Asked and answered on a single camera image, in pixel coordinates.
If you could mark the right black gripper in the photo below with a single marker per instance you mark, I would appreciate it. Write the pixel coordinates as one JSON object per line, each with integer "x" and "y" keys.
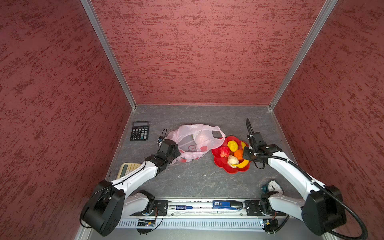
{"x": 245, "y": 155}

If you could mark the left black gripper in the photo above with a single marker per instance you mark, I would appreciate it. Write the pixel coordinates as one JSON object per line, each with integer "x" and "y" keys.
{"x": 177, "y": 153}

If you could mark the fake orange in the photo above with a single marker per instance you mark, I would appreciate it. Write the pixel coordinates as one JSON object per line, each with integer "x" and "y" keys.
{"x": 239, "y": 154}

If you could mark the fake yellow banana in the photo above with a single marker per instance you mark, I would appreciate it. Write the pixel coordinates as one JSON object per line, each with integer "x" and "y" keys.
{"x": 244, "y": 163}

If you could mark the fake yellow lemon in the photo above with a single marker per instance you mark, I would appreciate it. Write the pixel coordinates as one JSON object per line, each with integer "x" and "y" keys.
{"x": 233, "y": 146}

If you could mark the pink plastic bag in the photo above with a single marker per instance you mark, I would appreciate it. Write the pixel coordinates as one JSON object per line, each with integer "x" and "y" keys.
{"x": 184, "y": 137}

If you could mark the fake small tan fruit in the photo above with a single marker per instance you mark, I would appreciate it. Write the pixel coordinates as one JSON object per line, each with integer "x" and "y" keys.
{"x": 232, "y": 161}

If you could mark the fake red apple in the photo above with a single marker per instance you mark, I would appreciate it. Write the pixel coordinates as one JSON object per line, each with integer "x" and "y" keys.
{"x": 224, "y": 152}

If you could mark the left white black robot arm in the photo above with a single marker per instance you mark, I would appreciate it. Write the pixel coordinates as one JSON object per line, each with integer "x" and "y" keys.
{"x": 112, "y": 201}

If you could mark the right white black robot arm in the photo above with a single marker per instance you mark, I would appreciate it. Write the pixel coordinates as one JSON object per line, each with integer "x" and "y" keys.
{"x": 321, "y": 207}

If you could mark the black calculator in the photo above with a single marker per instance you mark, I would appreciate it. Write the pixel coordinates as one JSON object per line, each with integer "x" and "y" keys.
{"x": 140, "y": 131}

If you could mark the white analog clock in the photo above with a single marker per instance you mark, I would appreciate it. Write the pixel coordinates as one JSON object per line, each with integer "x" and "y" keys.
{"x": 273, "y": 186}

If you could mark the cream yellow calculator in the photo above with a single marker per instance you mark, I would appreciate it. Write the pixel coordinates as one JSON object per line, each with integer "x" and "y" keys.
{"x": 127, "y": 168}

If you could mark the blue marker pen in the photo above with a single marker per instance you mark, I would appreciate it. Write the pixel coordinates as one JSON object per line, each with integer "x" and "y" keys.
{"x": 180, "y": 207}

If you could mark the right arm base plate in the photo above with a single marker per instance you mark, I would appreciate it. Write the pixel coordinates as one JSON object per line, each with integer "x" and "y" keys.
{"x": 253, "y": 209}

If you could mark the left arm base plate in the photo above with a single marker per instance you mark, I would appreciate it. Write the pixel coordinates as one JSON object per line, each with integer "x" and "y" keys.
{"x": 161, "y": 206}

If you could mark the perforated metal front rail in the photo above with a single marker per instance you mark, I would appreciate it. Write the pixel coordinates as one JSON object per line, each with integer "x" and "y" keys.
{"x": 250, "y": 225}

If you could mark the right aluminium corner post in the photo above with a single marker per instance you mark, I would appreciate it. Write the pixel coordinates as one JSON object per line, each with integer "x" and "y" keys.
{"x": 318, "y": 24}

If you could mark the aluminium corner post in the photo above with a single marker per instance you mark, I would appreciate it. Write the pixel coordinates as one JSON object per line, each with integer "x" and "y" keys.
{"x": 318, "y": 24}
{"x": 97, "y": 26}

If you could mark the left aluminium corner post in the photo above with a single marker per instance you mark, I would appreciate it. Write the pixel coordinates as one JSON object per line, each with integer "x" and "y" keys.
{"x": 97, "y": 26}

